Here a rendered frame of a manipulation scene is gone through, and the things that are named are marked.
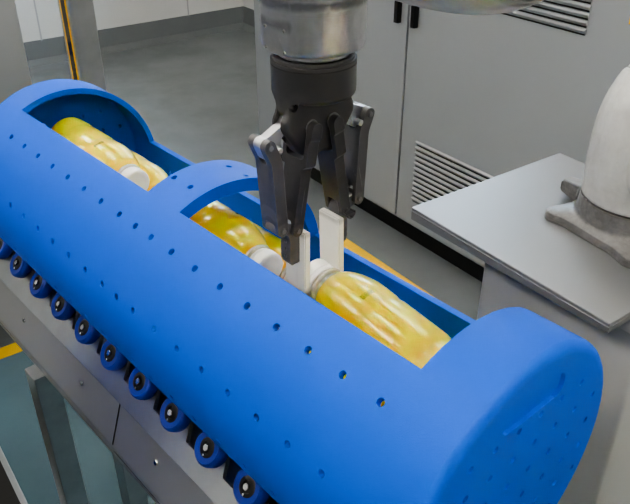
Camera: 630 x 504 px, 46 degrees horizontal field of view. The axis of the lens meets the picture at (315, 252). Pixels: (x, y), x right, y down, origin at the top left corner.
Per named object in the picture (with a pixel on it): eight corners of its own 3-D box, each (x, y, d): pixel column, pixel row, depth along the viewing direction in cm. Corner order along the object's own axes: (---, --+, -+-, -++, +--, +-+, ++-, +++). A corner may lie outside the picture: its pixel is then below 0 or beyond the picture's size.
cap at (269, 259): (262, 282, 84) (272, 289, 83) (240, 274, 81) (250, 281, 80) (278, 252, 84) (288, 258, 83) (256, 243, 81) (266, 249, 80)
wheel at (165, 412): (179, 388, 91) (167, 386, 90) (200, 407, 88) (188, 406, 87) (163, 420, 92) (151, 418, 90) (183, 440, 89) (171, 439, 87)
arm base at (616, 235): (600, 182, 130) (607, 153, 127) (712, 239, 114) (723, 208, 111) (523, 205, 122) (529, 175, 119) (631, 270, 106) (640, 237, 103)
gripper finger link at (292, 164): (325, 122, 65) (313, 123, 64) (307, 239, 69) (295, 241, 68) (297, 111, 67) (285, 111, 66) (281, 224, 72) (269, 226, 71)
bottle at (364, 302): (432, 442, 65) (297, 323, 75) (484, 397, 68) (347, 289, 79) (438, 395, 60) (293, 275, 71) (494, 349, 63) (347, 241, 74)
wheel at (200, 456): (214, 420, 86) (202, 419, 85) (237, 442, 84) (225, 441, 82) (197, 454, 87) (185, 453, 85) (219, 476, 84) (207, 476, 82)
